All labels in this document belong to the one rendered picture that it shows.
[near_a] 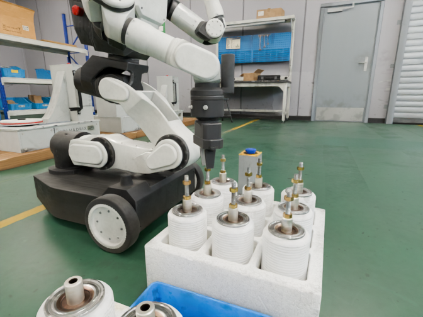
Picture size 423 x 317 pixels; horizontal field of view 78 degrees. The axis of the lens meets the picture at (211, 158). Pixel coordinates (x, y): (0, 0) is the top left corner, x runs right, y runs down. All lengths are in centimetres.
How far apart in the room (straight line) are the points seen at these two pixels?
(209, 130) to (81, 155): 70
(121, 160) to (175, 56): 62
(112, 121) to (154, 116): 230
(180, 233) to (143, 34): 47
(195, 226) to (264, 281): 19
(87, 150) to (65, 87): 179
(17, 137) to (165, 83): 250
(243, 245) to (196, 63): 42
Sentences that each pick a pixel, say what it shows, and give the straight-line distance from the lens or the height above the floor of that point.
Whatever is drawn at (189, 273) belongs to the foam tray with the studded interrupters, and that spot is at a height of 14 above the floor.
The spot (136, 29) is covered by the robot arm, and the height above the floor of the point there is 67.
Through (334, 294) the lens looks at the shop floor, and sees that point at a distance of 86.
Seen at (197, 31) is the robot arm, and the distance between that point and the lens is 125.
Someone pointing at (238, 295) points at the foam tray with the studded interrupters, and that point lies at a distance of 61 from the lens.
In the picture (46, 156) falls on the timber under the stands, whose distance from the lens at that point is 252.
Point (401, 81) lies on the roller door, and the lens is 573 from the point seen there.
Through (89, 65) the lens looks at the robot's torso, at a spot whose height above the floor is 64.
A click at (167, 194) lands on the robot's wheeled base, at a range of 108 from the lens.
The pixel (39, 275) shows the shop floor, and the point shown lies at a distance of 99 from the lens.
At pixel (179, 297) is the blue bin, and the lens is 64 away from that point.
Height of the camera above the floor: 53
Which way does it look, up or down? 14 degrees down
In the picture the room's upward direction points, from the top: straight up
